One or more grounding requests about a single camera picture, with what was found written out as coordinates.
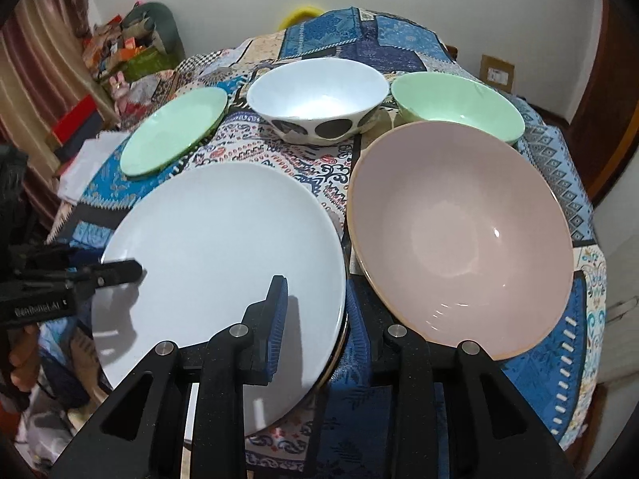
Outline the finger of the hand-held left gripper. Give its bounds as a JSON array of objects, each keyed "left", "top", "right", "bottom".
[{"left": 90, "top": 259, "right": 143, "bottom": 287}]

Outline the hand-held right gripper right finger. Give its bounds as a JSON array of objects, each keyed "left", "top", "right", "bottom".
[{"left": 344, "top": 277, "right": 575, "bottom": 479}]

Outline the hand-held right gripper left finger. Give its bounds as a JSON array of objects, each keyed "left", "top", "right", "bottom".
[{"left": 55, "top": 275, "right": 290, "bottom": 479}]

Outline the white plate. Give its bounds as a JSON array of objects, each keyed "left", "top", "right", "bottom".
[{"left": 91, "top": 162, "right": 348, "bottom": 437}]

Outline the pink bowl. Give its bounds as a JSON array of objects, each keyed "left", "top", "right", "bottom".
[{"left": 346, "top": 121, "right": 575, "bottom": 361}]

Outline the green plate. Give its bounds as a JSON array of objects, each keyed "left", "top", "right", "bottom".
[{"left": 120, "top": 86, "right": 229, "bottom": 179}]

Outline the white bowl with black dots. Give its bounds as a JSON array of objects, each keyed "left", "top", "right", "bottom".
[{"left": 246, "top": 58, "right": 389, "bottom": 147}]

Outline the green bowl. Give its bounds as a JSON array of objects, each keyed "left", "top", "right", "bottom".
[{"left": 391, "top": 72, "right": 526, "bottom": 145}]

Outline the person's left hand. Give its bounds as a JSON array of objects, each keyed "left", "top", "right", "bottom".
[{"left": 8, "top": 326, "right": 41, "bottom": 393}]

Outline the white cloth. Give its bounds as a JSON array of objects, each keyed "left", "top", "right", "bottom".
[{"left": 59, "top": 130, "right": 137, "bottom": 206}]

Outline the patchwork printed blanket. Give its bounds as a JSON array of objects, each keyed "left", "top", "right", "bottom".
[{"left": 47, "top": 7, "right": 608, "bottom": 479}]

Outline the red box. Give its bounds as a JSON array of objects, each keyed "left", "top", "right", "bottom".
[{"left": 52, "top": 94, "right": 109, "bottom": 148}]

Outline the green bag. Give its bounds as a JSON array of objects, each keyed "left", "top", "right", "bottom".
[{"left": 122, "top": 45, "right": 173, "bottom": 81}]

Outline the striped curtain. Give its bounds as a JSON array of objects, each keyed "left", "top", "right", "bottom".
[{"left": 0, "top": 0, "right": 117, "bottom": 215}]

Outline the pile of colourful packets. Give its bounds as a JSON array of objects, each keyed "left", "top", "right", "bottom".
[{"left": 82, "top": 14, "right": 151, "bottom": 81}]

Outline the dark green cushion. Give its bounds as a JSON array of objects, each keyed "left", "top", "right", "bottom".
[{"left": 122, "top": 1, "right": 187, "bottom": 57}]

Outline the cardboard box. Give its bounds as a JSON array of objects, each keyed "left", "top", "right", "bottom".
[{"left": 479, "top": 54, "right": 516, "bottom": 93}]

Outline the brown wooden door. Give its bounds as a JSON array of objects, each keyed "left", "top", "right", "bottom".
[{"left": 569, "top": 0, "right": 639, "bottom": 200}]

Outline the yellow ring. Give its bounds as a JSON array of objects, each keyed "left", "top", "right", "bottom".
[{"left": 278, "top": 4, "right": 326, "bottom": 32}]

